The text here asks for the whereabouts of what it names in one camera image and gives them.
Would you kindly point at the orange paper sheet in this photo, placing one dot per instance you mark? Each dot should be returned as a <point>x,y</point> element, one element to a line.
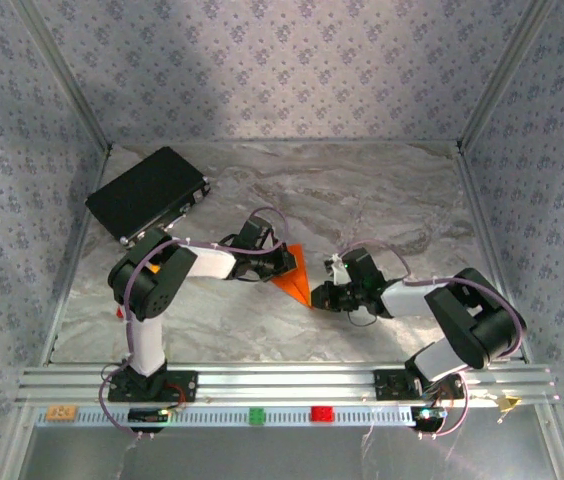
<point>297,287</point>

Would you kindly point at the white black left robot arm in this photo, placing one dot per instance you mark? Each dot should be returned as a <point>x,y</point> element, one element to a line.
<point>212,262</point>

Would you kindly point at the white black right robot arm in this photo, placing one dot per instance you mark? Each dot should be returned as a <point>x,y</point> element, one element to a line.
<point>407,302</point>

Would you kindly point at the red toy brick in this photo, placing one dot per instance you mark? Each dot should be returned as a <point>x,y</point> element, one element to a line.
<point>120,313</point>
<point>322,414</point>

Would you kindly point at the black metal-edged case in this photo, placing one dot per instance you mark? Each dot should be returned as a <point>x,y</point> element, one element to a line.
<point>142,195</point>

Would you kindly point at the green toy brick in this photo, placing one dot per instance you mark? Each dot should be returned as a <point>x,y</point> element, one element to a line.
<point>257,416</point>

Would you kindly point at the black right controller board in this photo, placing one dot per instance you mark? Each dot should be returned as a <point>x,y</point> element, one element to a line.
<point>427,415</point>

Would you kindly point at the black controller board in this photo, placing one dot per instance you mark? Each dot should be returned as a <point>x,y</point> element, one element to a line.
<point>147,415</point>
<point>427,415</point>

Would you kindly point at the yellow tape scrap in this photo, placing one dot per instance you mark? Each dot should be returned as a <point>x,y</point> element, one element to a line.
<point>508,401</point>

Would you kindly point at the black left controller board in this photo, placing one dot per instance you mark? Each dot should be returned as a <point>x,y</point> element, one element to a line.
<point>147,415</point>

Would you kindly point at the tan toy brick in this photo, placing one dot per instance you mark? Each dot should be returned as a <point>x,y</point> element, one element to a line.
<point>61,412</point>

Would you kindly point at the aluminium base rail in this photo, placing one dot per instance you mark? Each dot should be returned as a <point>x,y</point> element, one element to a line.
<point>287,385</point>

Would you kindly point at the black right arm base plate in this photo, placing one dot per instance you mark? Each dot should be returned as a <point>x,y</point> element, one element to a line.
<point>387,385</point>

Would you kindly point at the aluminium table side rail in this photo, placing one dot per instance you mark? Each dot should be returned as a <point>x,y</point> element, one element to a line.
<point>491,250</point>
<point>64,300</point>

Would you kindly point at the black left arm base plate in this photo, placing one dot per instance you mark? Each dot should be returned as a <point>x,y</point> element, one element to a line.
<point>189,385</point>

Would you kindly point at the aluminium frame post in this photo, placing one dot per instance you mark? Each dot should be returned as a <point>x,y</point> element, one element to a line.
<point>502,75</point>

